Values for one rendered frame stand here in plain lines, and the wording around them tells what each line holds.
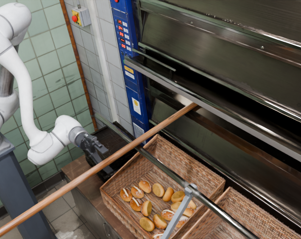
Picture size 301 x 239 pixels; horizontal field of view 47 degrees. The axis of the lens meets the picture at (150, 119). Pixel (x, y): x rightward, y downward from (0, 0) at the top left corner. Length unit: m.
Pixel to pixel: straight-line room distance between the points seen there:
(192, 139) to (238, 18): 0.81
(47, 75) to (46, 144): 1.07
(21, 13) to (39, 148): 0.63
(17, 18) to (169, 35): 0.70
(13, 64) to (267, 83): 1.08
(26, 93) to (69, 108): 1.25
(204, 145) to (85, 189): 0.86
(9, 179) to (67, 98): 0.89
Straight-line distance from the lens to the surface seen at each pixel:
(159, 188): 2.12
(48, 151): 1.72
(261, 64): 1.38
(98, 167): 1.53
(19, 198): 2.38
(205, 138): 1.84
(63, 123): 1.75
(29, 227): 2.58
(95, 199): 2.23
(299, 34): 1.21
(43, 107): 2.79
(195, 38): 1.58
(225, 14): 1.37
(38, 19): 2.55
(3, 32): 1.67
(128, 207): 2.14
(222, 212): 1.35
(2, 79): 1.99
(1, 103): 2.09
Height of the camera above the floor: 2.27
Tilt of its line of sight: 38 degrees down
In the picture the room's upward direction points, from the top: 8 degrees counter-clockwise
